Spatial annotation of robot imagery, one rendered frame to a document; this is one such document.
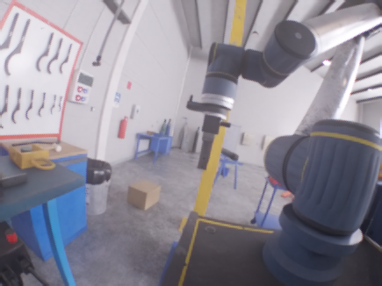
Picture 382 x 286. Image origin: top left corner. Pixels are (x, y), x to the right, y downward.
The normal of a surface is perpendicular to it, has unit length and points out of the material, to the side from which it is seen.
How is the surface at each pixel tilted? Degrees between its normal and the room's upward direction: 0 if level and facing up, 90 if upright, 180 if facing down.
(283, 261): 23
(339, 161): 90
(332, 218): 90
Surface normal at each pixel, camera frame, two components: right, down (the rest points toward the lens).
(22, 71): 0.97, 0.22
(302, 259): -0.76, -0.11
